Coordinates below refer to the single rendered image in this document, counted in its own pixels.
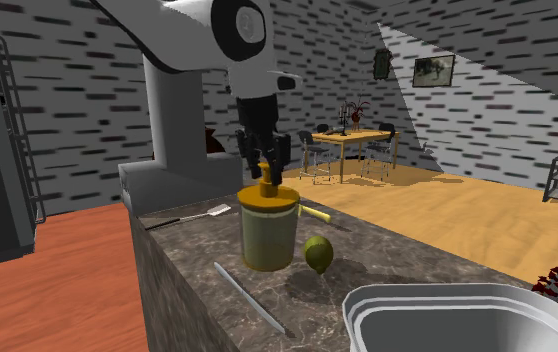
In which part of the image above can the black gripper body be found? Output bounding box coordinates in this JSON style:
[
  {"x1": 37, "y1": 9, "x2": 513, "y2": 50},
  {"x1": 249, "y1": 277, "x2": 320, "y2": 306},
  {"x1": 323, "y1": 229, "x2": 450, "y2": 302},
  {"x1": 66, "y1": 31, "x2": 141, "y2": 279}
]
[{"x1": 235, "y1": 93, "x2": 281, "y2": 149}]

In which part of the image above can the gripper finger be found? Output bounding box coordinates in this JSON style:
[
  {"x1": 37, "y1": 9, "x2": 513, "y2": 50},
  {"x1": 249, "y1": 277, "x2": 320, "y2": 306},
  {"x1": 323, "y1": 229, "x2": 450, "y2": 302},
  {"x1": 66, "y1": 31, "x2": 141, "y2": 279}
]
[
  {"x1": 264, "y1": 132, "x2": 293, "y2": 187},
  {"x1": 236, "y1": 129, "x2": 264, "y2": 180}
]

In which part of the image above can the black metal chair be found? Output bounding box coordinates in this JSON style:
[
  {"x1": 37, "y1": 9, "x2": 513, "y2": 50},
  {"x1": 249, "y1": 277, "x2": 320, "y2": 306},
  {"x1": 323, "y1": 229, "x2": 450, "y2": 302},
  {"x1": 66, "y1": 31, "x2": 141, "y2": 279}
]
[
  {"x1": 359, "y1": 122, "x2": 398, "y2": 182},
  {"x1": 297, "y1": 129, "x2": 334, "y2": 186}
]

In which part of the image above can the wooden dining table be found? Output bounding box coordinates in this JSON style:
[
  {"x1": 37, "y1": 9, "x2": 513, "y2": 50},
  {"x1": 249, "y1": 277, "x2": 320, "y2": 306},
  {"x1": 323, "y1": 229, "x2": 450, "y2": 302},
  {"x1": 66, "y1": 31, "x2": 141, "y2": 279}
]
[{"x1": 309, "y1": 96, "x2": 401, "y2": 185}]

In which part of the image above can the grey robot stand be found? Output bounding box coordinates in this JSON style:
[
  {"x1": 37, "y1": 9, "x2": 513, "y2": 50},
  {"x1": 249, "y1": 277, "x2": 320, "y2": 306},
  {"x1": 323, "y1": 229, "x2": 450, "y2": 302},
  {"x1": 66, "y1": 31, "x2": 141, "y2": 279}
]
[{"x1": 117, "y1": 152, "x2": 247, "y2": 217}]

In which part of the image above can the green lime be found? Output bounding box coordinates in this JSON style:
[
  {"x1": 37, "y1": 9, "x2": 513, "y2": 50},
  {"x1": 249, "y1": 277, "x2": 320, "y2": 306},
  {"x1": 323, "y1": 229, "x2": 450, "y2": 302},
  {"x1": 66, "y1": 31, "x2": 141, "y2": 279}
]
[{"x1": 303, "y1": 235, "x2": 335, "y2": 276}]

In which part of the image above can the large white bowl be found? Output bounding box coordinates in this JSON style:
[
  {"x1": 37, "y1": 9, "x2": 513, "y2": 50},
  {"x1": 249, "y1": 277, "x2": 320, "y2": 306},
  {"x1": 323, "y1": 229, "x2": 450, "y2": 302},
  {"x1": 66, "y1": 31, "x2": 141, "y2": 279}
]
[{"x1": 341, "y1": 282, "x2": 558, "y2": 352}]

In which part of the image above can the silver spatula with black handle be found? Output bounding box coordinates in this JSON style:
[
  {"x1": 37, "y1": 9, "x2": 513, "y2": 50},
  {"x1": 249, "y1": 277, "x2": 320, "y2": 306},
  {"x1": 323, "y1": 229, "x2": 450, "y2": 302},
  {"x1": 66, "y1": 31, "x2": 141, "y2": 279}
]
[{"x1": 144, "y1": 203, "x2": 233, "y2": 232}]

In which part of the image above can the small dark framed wall picture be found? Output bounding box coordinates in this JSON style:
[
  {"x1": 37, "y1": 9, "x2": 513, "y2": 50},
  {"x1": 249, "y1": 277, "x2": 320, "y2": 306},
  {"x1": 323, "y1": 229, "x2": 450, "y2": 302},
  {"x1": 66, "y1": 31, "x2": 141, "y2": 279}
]
[{"x1": 372, "y1": 48, "x2": 393, "y2": 82}]

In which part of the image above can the wide framed wall picture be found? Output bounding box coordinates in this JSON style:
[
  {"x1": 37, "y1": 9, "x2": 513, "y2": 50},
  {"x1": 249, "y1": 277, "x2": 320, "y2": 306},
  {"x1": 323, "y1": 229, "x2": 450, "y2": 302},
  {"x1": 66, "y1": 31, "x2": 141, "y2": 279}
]
[{"x1": 411, "y1": 53, "x2": 457, "y2": 89}]

